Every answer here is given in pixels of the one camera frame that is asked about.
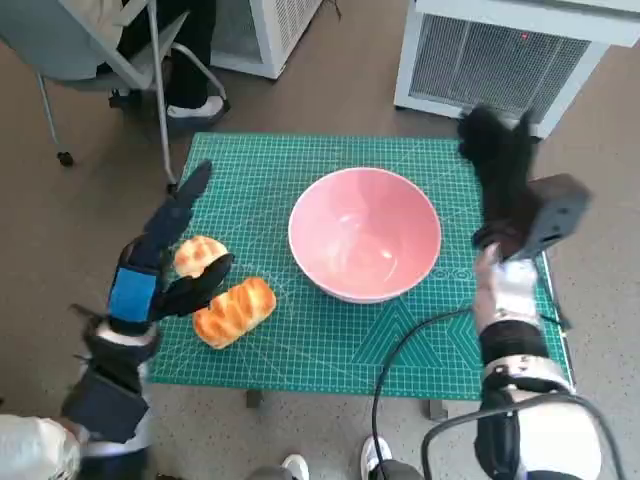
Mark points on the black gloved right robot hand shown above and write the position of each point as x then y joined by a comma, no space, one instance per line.
502,170

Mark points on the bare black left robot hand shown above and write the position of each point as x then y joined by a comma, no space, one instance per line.
132,295

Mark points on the round toy bread bun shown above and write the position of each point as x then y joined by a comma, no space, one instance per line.
195,255

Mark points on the long striped toy bread loaf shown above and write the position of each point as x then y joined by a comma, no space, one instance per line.
235,312

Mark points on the pink bowl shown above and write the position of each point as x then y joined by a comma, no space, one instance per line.
365,235

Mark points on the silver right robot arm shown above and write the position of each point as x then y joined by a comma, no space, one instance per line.
510,300

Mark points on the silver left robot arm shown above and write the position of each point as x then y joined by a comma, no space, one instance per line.
120,360

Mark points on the large white mesh cabinet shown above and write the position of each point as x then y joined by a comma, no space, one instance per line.
495,60

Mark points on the grey table foot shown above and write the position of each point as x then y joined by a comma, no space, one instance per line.
254,399
438,411

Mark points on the green cutting mat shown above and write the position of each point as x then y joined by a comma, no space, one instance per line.
300,340

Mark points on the pale fabric cover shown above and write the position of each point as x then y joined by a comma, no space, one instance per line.
35,450

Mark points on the seated person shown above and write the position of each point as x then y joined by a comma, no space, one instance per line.
190,60

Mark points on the small white mesh cabinet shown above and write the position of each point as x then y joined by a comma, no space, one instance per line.
280,35

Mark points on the grey office chair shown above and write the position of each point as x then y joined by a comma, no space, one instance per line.
60,40

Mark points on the standing person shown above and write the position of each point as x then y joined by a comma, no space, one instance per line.
375,450

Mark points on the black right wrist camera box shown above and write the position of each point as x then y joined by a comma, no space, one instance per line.
555,210

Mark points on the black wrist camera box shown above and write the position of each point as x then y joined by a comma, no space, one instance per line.
105,405
555,210

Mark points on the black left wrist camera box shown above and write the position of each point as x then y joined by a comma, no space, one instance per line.
105,405

